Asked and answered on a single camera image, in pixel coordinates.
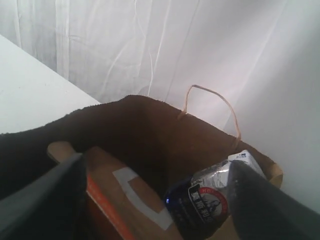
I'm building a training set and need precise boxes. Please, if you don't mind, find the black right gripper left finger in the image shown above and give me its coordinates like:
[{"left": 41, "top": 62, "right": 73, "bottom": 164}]
[{"left": 0, "top": 153, "right": 87, "bottom": 240}]

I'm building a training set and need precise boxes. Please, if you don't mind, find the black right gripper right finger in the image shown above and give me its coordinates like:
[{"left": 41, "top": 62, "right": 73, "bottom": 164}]
[{"left": 227, "top": 160, "right": 320, "bottom": 240}]

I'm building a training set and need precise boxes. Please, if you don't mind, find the small blue white packet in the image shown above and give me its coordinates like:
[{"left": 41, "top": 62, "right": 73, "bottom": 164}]
[{"left": 163, "top": 150, "right": 265, "bottom": 240}]

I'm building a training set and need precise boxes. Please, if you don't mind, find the brown pouch orange label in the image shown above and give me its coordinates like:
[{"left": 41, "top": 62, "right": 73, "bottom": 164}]
[{"left": 46, "top": 141, "right": 186, "bottom": 240}]

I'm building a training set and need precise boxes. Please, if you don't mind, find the brown paper bag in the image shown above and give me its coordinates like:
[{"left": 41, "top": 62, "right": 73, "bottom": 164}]
[{"left": 0, "top": 95, "right": 283, "bottom": 199}]

